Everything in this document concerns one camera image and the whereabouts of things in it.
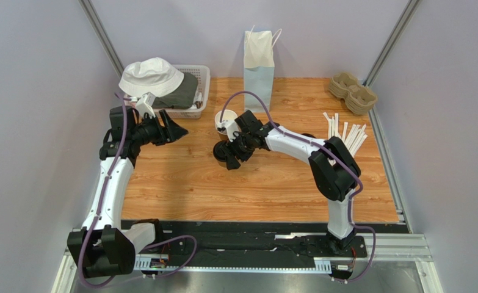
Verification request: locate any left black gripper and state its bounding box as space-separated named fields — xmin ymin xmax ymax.
xmin=131 ymin=110 xmax=188 ymax=147

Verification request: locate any black coffee cup lid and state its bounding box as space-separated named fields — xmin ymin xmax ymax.
xmin=212 ymin=141 xmax=228 ymax=162

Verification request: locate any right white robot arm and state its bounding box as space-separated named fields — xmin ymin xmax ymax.
xmin=213 ymin=110 xmax=361 ymax=250

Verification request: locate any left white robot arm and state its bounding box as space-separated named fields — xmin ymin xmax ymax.
xmin=67 ymin=106 xmax=188 ymax=280

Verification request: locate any olive green cloth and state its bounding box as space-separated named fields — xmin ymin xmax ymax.
xmin=152 ymin=73 xmax=198 ymax=110

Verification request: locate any stack of paper cups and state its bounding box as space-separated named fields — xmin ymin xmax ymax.
xmin=214 ymin=109 xmax=240 ymax=141

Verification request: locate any pink cloth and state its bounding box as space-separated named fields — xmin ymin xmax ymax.
xmin=125 ymin=96 xmax=139 ymax=104

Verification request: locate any white bucket hat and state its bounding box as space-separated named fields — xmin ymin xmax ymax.
xmin=118 ymin=57 xmax=184 ymax=97

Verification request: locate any white plastic basket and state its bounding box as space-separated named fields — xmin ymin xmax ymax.
xmin=123 ymin=65 xmax=206 ymax=119

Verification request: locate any white paper bag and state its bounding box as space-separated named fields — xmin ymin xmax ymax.
xmin=243 ymin=29 xmax=282 ymax=112

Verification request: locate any bundle of wrapped straws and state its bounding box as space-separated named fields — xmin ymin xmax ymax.
xmin=322 ymin=112 xmax=368 ymax=157

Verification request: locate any cardboard cup carrier stack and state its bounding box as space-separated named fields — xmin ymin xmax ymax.
xmin=328 ymin=72 xmax=378 ymax=115

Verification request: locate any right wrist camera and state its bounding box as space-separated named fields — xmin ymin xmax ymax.
xmin=222 ymin=120 xmax=241 ymax=142

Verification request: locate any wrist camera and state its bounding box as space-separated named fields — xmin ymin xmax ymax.
xmin=222 ymin=120 xmax=241 ymax=142
xmin=135 ymin=92 xmax=156 ymax=119

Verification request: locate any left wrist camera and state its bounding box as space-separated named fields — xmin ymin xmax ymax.
xmin=135 ymin=92 xmax=156 ymax=119

